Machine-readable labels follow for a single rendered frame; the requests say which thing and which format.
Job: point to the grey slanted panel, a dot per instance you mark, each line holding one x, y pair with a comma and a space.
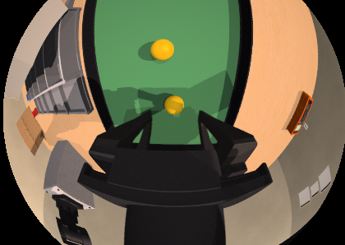
51, 46

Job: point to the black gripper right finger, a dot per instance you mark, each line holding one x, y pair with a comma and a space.
235, 146

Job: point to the orange digital multimeter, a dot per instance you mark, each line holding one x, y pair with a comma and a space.
300, 114

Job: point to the red plug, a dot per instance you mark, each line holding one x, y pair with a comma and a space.
35, 112

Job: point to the green tray with black rim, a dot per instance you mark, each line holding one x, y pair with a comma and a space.
209, 68

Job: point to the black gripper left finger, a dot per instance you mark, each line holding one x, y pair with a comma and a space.
123, 135

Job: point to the orange-yellow ball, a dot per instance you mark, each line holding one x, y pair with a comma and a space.
174, 104
162, 49

